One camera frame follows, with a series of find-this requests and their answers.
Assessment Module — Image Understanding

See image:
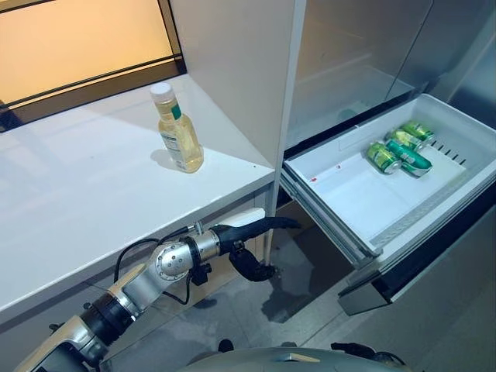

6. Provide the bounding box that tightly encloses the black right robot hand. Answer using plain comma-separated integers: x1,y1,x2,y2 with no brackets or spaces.
330,341,404,367

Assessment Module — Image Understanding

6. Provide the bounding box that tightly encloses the stainless steel fridge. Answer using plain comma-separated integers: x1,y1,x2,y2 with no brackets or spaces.
284,0,496,372

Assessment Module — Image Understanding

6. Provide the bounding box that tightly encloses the black framed window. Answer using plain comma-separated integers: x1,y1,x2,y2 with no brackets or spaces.
0,0,188,133

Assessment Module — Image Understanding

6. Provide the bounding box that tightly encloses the white fridge drawer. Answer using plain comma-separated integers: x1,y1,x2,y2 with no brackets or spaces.
281,92,496,307

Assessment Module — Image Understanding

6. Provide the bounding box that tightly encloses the white counter cabinet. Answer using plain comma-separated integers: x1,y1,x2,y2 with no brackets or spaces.
0,0,307,326

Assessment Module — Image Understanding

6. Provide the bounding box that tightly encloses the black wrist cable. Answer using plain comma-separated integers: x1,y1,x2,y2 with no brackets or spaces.
115,222,212,307

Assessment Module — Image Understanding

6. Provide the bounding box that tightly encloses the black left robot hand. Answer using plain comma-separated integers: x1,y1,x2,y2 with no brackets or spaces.
212,216,303,283

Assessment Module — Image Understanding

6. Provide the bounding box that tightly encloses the green drink can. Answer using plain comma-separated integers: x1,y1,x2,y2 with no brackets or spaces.
384,139,433,178
400,120,436,143
384,128,425,152
366,141,402,176

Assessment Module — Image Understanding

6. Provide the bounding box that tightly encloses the grey robot torso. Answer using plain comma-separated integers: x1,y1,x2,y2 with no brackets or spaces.
184,346,408,372

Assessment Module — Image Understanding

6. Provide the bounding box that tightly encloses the yellow drink bottle white cap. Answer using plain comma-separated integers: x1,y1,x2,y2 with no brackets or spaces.
150,82,205,174

